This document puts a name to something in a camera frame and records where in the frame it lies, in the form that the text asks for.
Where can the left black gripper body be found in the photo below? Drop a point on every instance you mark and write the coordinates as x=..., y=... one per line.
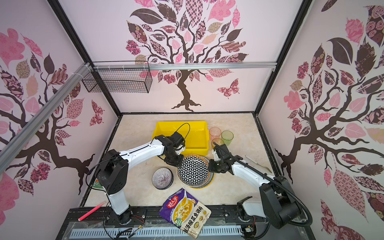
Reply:
x=173, y=159

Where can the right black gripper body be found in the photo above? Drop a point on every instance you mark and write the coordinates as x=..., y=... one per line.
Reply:
x=216, y=166

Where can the black white geometric plate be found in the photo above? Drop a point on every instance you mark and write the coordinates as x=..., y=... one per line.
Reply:
x=183, y=171

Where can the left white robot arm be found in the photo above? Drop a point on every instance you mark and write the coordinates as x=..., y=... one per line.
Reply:
x=112, y=172

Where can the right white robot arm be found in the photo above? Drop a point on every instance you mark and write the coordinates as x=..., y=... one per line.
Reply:
x=277, y=204

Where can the yellow plastic bin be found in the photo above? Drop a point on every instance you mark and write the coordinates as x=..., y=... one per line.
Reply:
x=195, y=133

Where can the yellow translucent cup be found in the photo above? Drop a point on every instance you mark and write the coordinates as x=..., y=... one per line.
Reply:
x=217, y=141

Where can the yellow dotted plate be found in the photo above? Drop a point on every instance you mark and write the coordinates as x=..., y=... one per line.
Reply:
x=207, y=182

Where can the green translucent cup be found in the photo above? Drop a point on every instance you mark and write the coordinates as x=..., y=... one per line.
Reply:
x=227, y=137

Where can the pink translucent cup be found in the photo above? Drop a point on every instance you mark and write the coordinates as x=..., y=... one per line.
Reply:
x=215, y=133

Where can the purple patterned bowl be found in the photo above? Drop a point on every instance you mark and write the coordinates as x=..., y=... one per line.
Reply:
x=162, y=178

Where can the purple seasoning packet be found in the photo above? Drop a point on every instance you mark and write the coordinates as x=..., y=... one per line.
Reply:
x=185, y=212

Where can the green food packet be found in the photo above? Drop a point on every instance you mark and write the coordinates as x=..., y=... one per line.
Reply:
x=97, y=185

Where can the pink marker pen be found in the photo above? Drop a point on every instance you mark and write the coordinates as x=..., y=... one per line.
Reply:
x=91, y=211

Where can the white vent grille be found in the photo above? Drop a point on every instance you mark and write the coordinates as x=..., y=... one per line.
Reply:
x=154, y=232

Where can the black wire basket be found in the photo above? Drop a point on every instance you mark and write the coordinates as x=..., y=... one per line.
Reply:
x=119, y=77

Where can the aluminium rail back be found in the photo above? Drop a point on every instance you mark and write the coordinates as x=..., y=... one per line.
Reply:
x=199, y=66

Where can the aluminium rail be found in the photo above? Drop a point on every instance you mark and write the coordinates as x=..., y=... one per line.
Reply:
x=12, y=149
x=199, y=66

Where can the aluminium rail left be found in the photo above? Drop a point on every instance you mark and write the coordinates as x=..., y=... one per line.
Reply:
x=12, y=149

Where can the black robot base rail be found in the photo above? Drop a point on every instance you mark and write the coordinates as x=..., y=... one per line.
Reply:
x=253, y=228

